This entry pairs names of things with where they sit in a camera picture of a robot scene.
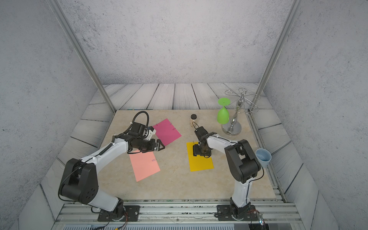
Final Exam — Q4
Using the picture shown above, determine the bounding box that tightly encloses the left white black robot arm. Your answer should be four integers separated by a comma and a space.
58, 111, 165, 219

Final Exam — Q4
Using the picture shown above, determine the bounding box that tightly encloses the right aluminium frame post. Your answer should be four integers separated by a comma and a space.
248, 0, 302, 113

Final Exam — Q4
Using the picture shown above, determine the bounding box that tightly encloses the green plastic wine glass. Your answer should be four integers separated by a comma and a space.
217, 98, 231, 125

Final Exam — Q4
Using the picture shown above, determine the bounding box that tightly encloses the small black-capped bottle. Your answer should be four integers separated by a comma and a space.
190, 114, 197, 127

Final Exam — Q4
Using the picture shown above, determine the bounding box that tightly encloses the yellow paper sheet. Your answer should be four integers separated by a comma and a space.
186, 142, 214, 172

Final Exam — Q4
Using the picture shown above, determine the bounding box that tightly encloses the magenta paper sheet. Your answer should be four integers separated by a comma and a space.
153, 119, 182, 146

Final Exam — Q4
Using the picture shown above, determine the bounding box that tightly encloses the aluminium frame post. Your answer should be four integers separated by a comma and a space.
47, 0, 117, 114
248, 0, 302, 113

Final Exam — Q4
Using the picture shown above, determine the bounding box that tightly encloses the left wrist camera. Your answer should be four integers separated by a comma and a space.
143, 126, 156, 140

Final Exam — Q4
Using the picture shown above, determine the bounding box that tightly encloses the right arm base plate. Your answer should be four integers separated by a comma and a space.
214, 205, 259, 221

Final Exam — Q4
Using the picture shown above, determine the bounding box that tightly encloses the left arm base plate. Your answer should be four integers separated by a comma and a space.
97, 205, 140, 222

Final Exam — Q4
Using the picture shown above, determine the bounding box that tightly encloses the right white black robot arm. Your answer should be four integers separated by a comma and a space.
193, 126, 263, 220

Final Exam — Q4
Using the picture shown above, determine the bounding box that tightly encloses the light blue cup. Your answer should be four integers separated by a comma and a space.
255, 148, 272, 168

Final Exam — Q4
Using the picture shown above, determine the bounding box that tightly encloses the salmon pink paper sheet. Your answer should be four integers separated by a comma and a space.
129, 151, 160, 182

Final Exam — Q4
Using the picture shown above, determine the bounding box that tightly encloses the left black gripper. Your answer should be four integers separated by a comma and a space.
137, 138, 166, 153

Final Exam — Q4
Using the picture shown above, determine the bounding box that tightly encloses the left aluminium frame post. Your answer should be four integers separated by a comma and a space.
47, 0, 117, 114

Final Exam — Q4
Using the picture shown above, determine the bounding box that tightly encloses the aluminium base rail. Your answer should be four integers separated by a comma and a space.
52, 199, 305, 230

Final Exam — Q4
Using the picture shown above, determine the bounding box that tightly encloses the chrome glass holder stand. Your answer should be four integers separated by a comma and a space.
222, 87, 259, 136

